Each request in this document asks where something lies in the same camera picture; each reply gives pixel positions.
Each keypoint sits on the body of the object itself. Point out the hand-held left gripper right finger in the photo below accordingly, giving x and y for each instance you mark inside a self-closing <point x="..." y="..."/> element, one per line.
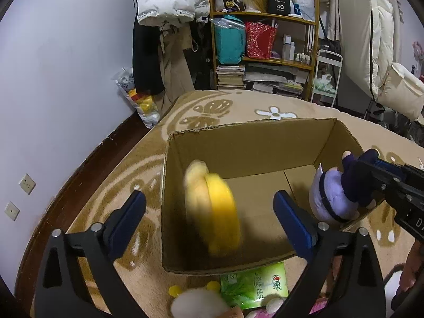
<point x="294" y="228"/>

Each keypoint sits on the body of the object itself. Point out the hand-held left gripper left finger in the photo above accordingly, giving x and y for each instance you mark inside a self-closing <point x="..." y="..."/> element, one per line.
<point x="127" y="225"/>

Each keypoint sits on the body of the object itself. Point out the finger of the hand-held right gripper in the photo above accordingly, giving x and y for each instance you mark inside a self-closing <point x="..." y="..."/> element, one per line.
<point x="381" y="188"/>
<point x="386" y="165"/>

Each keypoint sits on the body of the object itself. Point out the purple plush doll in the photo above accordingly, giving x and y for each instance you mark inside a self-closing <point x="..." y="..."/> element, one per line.
<point x="331" y="195"/>

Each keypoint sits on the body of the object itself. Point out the green tissue packet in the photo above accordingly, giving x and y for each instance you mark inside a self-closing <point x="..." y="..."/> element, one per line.
<point x="255" y="285"/>

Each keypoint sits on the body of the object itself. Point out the yellow plush toy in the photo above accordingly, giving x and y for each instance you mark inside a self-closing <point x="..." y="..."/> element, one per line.
<point x="222" y="212"/>

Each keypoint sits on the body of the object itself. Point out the cardboard box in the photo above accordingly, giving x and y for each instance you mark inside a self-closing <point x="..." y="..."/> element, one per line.
<point x="258" y="152"/>

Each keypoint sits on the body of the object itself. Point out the pink plush toy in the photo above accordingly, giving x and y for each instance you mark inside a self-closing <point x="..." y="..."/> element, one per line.
<point x="258" y="314"/>

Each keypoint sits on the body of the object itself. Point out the white fluffy plush toy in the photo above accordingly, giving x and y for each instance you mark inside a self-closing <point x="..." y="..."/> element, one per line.
<point x="195" y="303"/>

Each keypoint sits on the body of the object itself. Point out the person's right hand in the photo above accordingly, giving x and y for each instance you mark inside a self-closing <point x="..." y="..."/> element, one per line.
<point x="410" y="265"/>

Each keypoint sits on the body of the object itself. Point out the pale green bag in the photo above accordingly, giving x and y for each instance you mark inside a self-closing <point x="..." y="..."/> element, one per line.
<point x="324" y="86"/>

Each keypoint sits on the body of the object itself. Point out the clear plastic bag of toys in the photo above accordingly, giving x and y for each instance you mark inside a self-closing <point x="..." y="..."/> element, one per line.
<point x="145" y="106"/>

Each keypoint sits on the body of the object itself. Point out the pink floral decoration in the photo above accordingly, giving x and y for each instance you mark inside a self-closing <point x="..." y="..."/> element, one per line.
<point x="418" y="49"/>

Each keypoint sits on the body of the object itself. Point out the white trolley cart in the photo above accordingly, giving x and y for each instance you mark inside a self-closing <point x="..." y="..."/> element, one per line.
<point x="328" y="54"/>

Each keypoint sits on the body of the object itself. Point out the cream padded folding chair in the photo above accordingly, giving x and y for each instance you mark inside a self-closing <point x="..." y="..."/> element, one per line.
<point x="384" y="39"/>

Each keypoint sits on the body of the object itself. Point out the pile of papers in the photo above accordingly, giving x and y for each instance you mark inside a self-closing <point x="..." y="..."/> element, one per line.
<point x="271" y="76"/>

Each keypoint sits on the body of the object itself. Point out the tall white bottle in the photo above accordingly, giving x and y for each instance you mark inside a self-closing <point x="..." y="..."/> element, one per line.
<point x="287" y="48"/>

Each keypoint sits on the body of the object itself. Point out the beige trench coat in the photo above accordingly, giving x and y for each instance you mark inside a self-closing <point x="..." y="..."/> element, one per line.
<point x="175" y="73"/>

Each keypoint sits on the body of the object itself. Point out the stack of books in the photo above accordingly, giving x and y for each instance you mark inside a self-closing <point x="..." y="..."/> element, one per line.
<point x="230" y="78"/>

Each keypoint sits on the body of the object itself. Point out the black coat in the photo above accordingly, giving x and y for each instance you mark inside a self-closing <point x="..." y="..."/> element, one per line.
<point x="145" y="59"/>

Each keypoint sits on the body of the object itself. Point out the red patterned bag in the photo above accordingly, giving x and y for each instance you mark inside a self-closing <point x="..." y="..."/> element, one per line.
<point x="260" y="41"/>

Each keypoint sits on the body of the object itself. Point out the black hanging garment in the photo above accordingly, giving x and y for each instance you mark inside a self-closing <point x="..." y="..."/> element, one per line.
<point x="202" y="56"/>

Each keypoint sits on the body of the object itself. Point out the black box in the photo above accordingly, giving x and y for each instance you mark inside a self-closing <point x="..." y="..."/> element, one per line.
<point x="280" y="5"/>

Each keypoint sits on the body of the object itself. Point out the teal bag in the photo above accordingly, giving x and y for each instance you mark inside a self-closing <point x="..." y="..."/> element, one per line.
<point x="228" y="46"/>

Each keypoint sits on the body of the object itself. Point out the wooden shelf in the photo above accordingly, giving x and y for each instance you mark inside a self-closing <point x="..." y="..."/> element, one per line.
<point x="261" y="14"/>

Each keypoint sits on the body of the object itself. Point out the white puffer jacket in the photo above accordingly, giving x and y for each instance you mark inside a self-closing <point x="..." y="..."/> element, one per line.
<point x="165" y="0"/>

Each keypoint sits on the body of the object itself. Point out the wall socket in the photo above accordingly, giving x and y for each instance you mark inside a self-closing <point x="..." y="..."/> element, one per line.
<point x="12" y="211"/>
<point x="27" y="184"/>

